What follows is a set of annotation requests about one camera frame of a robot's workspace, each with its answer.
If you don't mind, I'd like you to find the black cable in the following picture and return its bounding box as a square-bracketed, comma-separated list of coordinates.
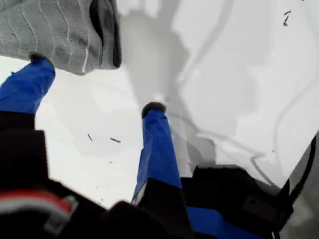
[271, 146, 315, 239]

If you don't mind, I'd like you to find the grey striped towel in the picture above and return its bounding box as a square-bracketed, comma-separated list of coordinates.
[0, 0, 122, 76]

